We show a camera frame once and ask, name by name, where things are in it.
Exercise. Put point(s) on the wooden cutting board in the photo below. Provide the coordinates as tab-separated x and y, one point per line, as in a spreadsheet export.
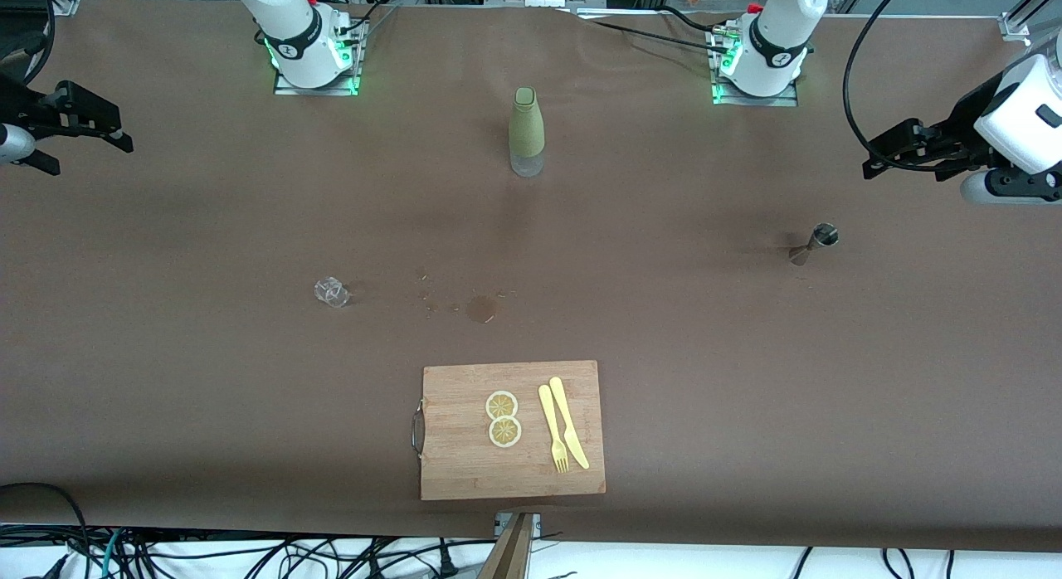
465	471

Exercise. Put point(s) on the wooden camera post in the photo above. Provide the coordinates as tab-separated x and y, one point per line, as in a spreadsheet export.
508	554

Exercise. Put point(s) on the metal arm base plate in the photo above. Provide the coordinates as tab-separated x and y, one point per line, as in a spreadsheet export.
784	100
286	90

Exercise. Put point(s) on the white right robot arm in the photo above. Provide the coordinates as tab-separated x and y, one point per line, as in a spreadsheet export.
290	31

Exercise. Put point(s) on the brown table cover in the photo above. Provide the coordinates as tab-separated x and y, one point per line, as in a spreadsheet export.
249	396

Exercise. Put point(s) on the yellow plastic fork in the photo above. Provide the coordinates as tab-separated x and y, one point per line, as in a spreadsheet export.
552	430

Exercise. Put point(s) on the lemon slice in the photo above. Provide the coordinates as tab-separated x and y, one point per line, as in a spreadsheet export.
504	432
501	405

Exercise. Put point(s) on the metal table corner bracket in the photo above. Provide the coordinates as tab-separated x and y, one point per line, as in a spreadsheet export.
65	4
1016	27

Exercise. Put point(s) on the yellow plastic knife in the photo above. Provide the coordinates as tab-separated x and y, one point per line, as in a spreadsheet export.
568	421

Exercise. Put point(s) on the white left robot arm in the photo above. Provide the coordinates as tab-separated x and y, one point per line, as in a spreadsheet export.
776	31

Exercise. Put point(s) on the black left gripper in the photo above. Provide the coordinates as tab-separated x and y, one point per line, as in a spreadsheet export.
965	117

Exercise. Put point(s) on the green sleeved glass bottle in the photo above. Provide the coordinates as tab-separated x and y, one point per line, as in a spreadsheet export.
527	123

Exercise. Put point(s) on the small clear glass cup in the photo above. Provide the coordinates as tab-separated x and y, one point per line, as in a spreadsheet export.
332	292

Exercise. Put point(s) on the steel jigger measuring cup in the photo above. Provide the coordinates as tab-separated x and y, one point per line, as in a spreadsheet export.
824	235

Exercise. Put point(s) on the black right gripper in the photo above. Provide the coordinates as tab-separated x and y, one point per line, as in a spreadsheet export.
18	104

